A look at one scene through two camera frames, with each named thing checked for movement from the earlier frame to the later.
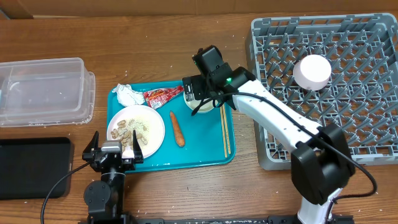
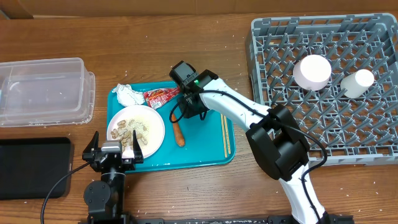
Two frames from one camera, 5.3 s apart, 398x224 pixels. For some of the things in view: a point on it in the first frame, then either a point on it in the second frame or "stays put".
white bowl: [312, 72] stays put
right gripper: [200, 83] to [189, 111]
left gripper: [127, 165] stays put
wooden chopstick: [226, 131] stays put
